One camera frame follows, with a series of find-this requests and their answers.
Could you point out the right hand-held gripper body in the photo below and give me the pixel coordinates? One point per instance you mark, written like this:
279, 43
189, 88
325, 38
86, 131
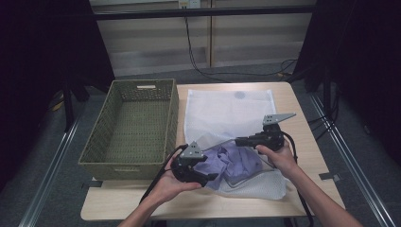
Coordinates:
271, 135

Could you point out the metal floor rail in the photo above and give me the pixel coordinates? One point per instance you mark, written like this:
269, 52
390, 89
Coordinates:
50, 170
350, 164

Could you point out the purple garment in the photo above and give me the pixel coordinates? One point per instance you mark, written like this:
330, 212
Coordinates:
233, 162

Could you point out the white mesh laundry bag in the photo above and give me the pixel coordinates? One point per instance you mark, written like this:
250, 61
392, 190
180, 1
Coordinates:
227, 113

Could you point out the person's right hand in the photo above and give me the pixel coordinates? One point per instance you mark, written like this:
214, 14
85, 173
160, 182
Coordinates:
280, 159

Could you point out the black horizontal bar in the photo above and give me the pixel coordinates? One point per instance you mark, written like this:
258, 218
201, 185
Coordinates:
205, 12

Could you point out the black tape piece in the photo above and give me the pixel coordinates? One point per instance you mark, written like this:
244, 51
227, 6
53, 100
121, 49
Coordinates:
92, 184
329, 176

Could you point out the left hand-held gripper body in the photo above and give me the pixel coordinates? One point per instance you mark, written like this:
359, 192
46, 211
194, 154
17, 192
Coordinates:
186, 164

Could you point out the black metal stand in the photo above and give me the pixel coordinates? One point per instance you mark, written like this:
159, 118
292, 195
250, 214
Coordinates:
67, 107

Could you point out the person's left hand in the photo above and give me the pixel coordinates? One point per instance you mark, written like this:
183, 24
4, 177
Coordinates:
170, 189

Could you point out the dark curtain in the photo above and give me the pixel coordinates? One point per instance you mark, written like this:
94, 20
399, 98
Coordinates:
38, 47
362, 47

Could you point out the white wall outlet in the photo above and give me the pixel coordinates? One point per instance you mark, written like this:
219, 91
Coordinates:
189, 3

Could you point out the green woven basket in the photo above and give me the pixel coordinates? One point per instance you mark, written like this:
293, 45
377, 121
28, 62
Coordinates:
135, 129

